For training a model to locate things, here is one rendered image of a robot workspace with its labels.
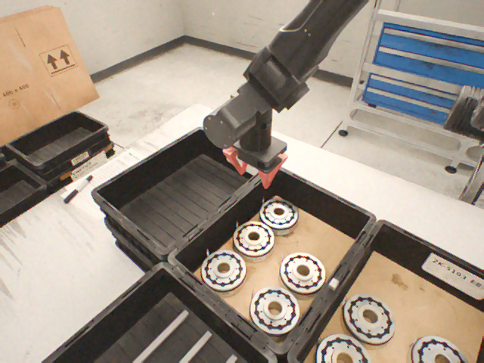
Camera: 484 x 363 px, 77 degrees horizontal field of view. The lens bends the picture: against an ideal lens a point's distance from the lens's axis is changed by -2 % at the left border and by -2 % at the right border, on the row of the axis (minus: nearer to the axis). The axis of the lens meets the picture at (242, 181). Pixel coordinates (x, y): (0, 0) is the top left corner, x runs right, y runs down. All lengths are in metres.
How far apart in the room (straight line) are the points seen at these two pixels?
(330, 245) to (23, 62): 2.84
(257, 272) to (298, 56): 0.51
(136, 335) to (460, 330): 0.67
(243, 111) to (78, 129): 1.65
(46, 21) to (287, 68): 2.96
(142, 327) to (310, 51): 0.61
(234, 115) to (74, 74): 2.97
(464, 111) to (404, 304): 0.81
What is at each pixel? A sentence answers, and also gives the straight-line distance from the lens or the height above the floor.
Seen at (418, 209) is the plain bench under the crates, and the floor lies 0.70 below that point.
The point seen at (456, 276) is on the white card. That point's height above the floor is 0.89.
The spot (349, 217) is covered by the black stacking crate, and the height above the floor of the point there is 0.89.
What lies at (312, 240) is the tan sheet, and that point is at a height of 0.83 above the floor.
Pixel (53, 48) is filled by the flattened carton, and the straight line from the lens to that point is 3.29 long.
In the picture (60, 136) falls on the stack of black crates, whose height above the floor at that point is 0.50.
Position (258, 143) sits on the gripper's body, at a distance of 0.54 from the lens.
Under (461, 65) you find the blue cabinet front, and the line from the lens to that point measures 2.38.
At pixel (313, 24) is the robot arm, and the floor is 1.38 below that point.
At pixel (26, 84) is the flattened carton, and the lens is 3.19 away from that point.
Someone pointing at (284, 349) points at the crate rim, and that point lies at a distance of 0.59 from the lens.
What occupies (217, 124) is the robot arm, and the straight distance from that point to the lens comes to 0.45.
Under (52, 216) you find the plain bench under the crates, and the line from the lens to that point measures 1.21.
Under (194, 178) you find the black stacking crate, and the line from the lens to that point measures 0.99.
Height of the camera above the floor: 1.49
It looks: 43 degrees down
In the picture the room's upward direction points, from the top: straight up
